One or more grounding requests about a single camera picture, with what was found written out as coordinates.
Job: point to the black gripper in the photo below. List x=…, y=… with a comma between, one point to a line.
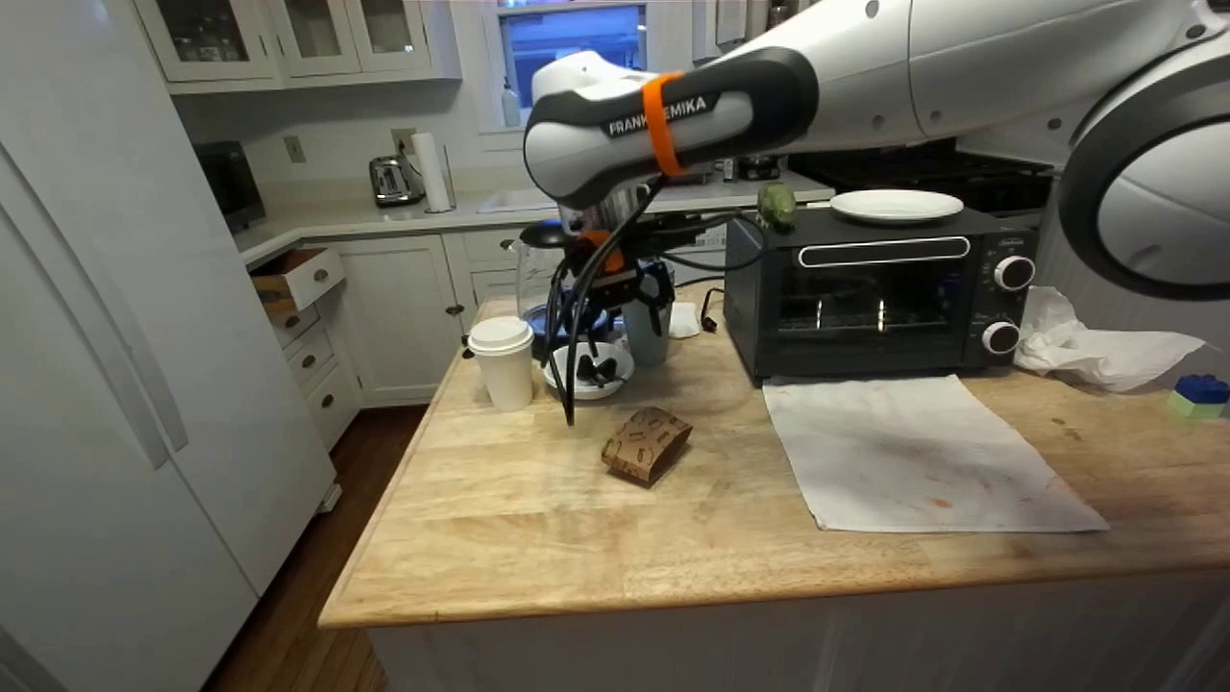
x=616, y=275

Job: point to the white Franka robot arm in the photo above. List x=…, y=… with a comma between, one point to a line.
x=962, y=79

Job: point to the white bowl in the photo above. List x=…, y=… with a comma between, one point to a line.
x=599, y=389

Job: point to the white plate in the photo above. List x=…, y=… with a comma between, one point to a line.
x=897, y=203

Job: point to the white lidded cup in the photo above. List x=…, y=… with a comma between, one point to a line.
x=502, y=366

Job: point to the slice of brown bread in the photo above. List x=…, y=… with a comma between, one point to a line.
x=645, y=444

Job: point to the black toaster oven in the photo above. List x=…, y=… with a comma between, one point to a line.
x=770, y=321

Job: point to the white lower kitchen cabinets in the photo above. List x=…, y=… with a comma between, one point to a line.
x=397, y=321

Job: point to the green avocado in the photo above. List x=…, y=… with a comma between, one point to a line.
x=776, y=203

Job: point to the white paper towel roll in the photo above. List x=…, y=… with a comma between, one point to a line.
x=434, y=173

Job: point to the white soap bottle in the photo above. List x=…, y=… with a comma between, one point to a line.
x=508, y=110

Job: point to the silver toaster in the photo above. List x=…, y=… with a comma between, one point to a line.
x=394, y=180

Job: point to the open white drawer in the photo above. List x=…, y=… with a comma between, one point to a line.
x=298, y=277

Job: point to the kitchen window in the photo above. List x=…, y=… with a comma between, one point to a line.
x=563, y=28

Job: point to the white stained cloth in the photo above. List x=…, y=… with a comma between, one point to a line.
x=922, y=448

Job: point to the white kitchen island base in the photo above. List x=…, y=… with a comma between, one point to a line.
x=770, y=640

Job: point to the black countertop appliance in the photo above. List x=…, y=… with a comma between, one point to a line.
x=232, y=184

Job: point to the white refrigerator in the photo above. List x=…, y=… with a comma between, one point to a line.
x=100, y=387

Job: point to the crumpled white paper towel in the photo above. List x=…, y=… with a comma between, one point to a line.
x=1099, y=351

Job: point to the blue and green sponge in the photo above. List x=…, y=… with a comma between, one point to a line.
x=1199, y=392

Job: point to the white glass door wall cabinets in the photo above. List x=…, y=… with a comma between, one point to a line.
x=292, y=41

